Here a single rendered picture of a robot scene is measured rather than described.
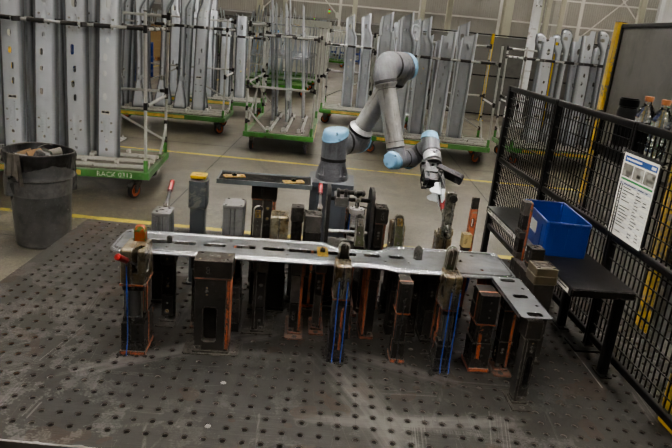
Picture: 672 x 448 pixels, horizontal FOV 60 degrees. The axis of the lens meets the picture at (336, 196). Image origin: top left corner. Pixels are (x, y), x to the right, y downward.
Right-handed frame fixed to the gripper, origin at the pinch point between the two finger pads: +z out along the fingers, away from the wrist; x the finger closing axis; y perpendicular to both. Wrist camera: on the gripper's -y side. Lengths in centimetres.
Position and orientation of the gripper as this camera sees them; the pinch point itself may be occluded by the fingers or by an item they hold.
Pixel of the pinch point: (442, 202)
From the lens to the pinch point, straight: 230.1
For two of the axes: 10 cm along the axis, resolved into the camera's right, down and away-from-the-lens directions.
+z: -0.1, 8.0, -6.0
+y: -10.0, -0.7, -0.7
